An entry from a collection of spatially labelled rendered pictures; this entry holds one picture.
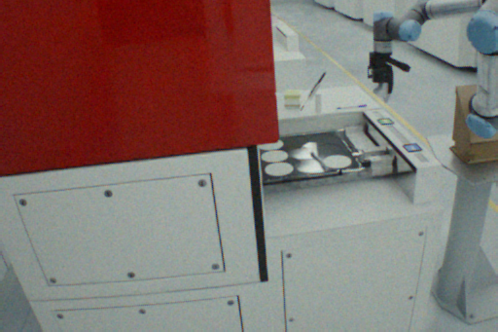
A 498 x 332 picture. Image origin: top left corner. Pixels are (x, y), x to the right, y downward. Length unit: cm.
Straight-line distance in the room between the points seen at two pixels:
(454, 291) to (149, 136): 173
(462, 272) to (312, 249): 98
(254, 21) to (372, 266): 96
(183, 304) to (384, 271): 72
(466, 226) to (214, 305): 122
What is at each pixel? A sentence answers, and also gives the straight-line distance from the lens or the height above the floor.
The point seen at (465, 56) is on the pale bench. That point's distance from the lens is 634.
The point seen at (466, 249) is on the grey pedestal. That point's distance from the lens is 214.
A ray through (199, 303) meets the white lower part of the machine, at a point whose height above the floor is 77.
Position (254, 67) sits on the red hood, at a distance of 95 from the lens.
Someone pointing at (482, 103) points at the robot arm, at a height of 114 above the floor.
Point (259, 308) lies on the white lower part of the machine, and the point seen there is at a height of 72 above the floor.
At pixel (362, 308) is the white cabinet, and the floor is 43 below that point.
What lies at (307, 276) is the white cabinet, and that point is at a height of 63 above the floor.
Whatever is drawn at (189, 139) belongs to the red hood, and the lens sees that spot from 99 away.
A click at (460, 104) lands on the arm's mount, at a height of 104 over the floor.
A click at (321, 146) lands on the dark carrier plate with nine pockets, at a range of 176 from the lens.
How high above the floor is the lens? 164
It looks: 24 degrees down
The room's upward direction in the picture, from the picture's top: 5 degrees counter-clockwise
